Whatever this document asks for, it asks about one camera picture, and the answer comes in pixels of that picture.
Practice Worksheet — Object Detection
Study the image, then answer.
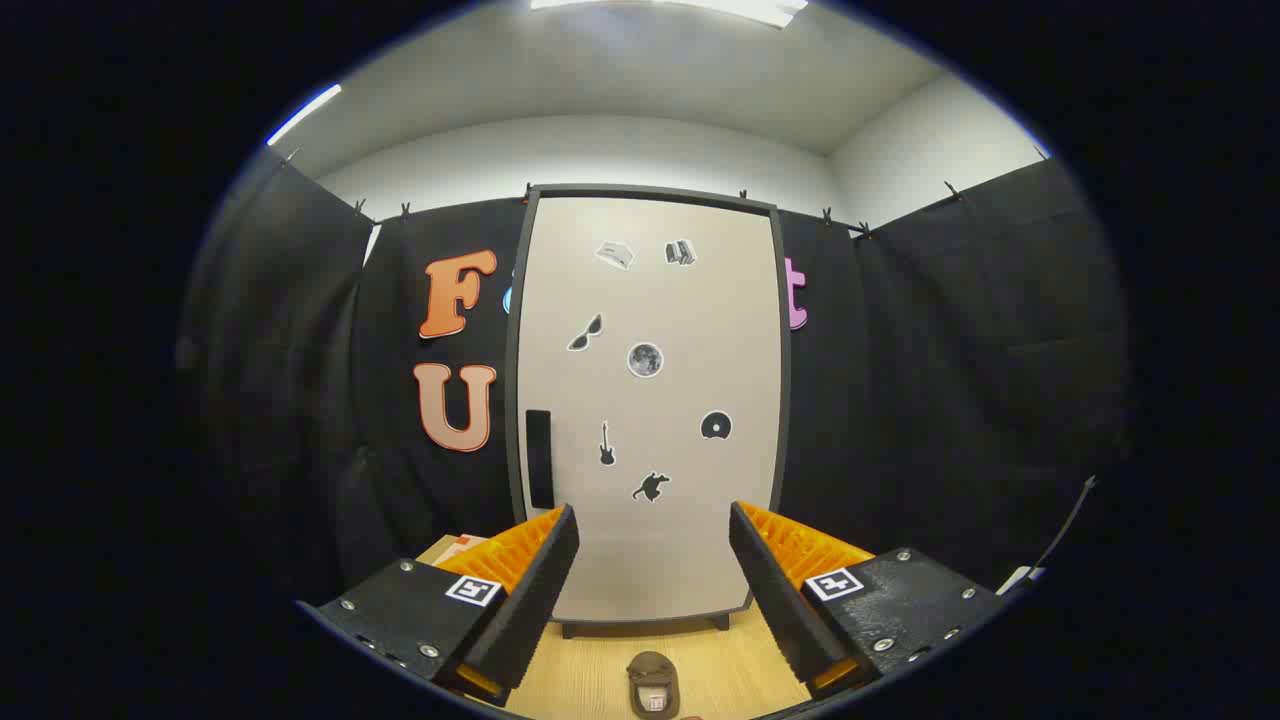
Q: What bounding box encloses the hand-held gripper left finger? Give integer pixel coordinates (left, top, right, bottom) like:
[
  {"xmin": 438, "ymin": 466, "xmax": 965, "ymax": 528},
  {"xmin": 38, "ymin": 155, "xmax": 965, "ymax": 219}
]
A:
[{"xmin": 297, "ymin": 503, "xmax": 581, "ymax": 709}]

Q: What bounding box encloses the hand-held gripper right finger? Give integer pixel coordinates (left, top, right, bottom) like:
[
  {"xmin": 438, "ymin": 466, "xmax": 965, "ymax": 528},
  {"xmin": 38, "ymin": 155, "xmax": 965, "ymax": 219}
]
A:
[{"xmin": 728, "ymin": 500, "xmax": 1006, "ymax": 701}]

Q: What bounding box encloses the brown fuzzy shoe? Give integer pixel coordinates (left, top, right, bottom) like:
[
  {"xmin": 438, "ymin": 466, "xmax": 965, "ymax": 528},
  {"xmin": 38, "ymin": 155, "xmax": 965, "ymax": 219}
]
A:
[{"xmin": 626, "ymin": 651, "xmax": 682, "ymax": 719}]

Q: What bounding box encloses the black door handle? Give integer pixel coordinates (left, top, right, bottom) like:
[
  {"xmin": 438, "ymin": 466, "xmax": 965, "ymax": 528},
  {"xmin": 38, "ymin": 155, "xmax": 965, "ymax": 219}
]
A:
[{"xmin": 525, "ymin": 409, "xmax": 554, "ymax": 510}]

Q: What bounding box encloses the dark gray shoe cabinet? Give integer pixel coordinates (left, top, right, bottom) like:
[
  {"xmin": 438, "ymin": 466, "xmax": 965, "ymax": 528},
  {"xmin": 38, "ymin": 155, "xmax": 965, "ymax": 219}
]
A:
[{"xmin": 505, "ymin": 183, "xmax": 793, "ymax": 641}]

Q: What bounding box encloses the stack of books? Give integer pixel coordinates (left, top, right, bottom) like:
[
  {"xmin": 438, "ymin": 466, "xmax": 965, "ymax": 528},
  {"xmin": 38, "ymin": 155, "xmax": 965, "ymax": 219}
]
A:
[{"xmin": 435, "ymin": 535, "xmax": 491, "ymax": 571}]

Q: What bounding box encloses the black backdrop cloth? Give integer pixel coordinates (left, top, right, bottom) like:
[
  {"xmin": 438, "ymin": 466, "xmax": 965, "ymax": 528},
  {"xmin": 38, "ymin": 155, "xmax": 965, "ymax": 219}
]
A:
[{"xmin": 180, "ymin": 150, "xmax": 1131, "ymax": 621}]

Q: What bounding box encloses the black metal stand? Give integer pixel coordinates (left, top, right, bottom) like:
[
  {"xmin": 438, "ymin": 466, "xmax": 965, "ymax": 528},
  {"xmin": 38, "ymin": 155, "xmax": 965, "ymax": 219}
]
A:
[{"xmin": 1040, "ymin": 476, "xmax": 1098, "ymax": 571}]

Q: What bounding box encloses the narrow ceiling light strip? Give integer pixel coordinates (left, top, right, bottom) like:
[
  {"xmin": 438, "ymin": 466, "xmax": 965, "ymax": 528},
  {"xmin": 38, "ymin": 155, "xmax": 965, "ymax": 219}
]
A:
[{"xmin": 266, "ymin": 84, "xmax": 343, "ymax": 147}]

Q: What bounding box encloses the wide ceiling light panel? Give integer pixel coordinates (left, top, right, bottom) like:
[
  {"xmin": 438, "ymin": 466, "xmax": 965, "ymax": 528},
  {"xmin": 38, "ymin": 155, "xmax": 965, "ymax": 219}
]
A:
[{"xmin": 530, "ymin": 0, "xmax": 808, "ymax": 29}]

